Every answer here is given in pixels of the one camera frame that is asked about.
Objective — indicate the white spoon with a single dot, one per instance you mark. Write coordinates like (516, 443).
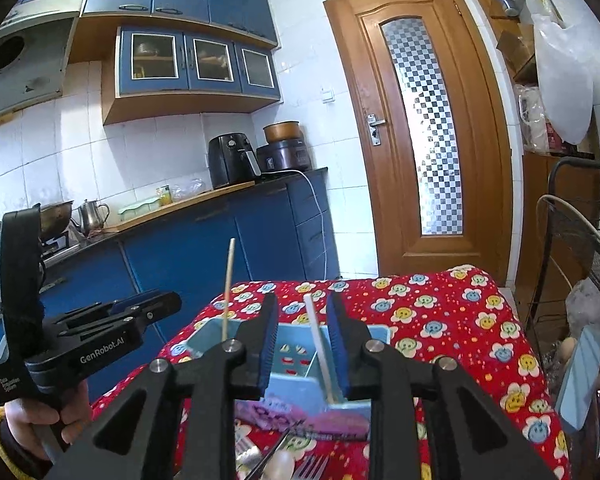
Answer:
(279, 466)

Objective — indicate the clear plastic bag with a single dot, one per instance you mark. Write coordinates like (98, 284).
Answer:
(189, 190)

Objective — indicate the black air fryer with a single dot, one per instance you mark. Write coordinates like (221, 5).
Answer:
(227, 160)

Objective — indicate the blue base cabinets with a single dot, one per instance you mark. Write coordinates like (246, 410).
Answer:
(205, 240)

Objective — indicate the crumpled white plastic bag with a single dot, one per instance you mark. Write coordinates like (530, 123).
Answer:
(587, 305)

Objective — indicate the yellow green carton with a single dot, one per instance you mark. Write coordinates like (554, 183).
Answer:
(163, 196)

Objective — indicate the white hanging plastic bag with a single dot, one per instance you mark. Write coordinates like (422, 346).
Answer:
(565, 75)

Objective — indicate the white wall switch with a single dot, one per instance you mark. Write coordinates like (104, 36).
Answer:
(327, 95)

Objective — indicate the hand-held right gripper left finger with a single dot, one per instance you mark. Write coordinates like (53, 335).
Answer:
(269, 345)

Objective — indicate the light blue utensil holder box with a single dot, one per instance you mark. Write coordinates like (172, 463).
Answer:
(300, 382)

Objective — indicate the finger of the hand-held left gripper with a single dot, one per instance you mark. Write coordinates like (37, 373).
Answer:
(127, 303)
(157, 307)

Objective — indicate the cardboard box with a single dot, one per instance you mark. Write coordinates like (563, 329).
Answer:
(517, 52)

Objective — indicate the person's left hand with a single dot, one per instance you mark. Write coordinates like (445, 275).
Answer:
(35, 422)

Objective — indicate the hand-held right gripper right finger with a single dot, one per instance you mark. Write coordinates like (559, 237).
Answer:
(336, 345)

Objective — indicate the metal fork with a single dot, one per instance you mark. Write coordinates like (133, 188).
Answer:
(310, 467)

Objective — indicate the metal kettle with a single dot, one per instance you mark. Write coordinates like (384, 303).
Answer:
(92, 216)

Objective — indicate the brown wooden door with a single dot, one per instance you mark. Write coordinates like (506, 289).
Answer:
(380, 210)

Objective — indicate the gas stove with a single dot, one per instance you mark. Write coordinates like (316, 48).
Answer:
(55, 251)

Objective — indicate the light green tray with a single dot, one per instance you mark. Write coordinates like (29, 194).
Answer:
(137, 209)

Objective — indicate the white chopstick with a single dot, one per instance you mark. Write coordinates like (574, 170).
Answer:
(316, 340)

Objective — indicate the wooden shelf unit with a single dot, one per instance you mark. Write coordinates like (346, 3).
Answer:
(540, 195)

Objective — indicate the metal cooking pot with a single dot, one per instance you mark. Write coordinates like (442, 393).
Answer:
(55, 217)

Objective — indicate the dark rice cooker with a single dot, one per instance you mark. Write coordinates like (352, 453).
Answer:
(285, 156)

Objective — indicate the range hood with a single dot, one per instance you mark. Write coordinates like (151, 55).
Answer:
(25, 70)

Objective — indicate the brown pot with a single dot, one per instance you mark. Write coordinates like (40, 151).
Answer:
(281, 131)

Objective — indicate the black metal frame stand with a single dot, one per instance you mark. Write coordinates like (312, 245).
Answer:
(580, 162)

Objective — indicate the wooden chopstick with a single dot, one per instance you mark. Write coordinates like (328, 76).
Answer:
(228, 285)

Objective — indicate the red smiley flower tablecloth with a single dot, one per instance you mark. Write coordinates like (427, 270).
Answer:
(430, 310)

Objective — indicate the metal spoon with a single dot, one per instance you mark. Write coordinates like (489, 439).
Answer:
(250, 456)

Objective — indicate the black chopstick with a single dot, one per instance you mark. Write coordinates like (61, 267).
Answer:
(272, 447)

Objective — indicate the blue glass-door cabinet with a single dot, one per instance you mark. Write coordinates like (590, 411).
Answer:
(180, 60)

